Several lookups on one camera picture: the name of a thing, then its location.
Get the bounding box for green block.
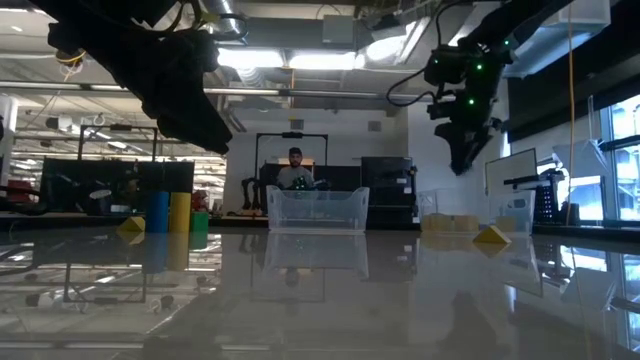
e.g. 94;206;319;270
189;210;210;233

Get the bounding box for white screen monitor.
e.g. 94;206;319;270
484;148;539;197

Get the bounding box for smooth silver duct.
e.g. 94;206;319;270
199;0;250;44

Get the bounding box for blue cylinder block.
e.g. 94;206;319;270
145;191;171;234

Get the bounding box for yellow cylinder block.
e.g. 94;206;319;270
168;192;193;234

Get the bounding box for person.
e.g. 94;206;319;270
276;146;316;190

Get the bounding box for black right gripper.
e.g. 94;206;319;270
434;117;503;176

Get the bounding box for cable reel with yellow cord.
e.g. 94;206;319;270
54;48;89;81

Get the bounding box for grey ceiling pipe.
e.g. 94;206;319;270
0;81;436;105

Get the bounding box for yellow triangle block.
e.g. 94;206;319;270
115;215;147;234
472;224;513;245

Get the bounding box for yellow hanging cord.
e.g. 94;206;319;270
563;0;576;227

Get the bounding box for right gripper black cable loop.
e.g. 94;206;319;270
386;64;441;109

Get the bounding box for black metal frame rig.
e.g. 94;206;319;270
253;132;330;211
77;124;159;162

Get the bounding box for red chair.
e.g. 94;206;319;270
0;179;35;214

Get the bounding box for clear plastic bin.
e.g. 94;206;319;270
265;184;371;235
416;187;537;235

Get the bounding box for ceiling light panel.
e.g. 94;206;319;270
217;47;364;71

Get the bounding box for black perforated crate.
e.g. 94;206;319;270
533;183;562;225

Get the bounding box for black partition panel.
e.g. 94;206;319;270
38;158;196;217

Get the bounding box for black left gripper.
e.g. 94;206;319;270
114;34;234;155

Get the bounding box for black equipment cabinet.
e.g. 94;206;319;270
360;156;419;224

